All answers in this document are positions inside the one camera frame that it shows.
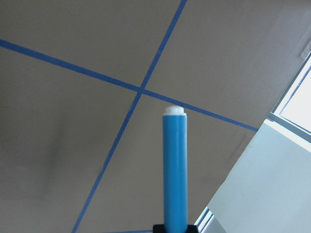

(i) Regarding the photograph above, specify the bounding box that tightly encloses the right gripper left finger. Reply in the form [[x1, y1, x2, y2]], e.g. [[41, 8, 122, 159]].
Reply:
[[152, 224, 166, 233]]

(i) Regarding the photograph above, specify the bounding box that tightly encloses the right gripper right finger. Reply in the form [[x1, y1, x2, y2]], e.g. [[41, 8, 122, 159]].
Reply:
[[186, 225, 198, 233]]

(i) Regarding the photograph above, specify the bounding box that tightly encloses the blue highlighter pen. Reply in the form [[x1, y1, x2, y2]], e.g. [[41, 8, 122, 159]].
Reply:
[[162, 105, 188, 233]]

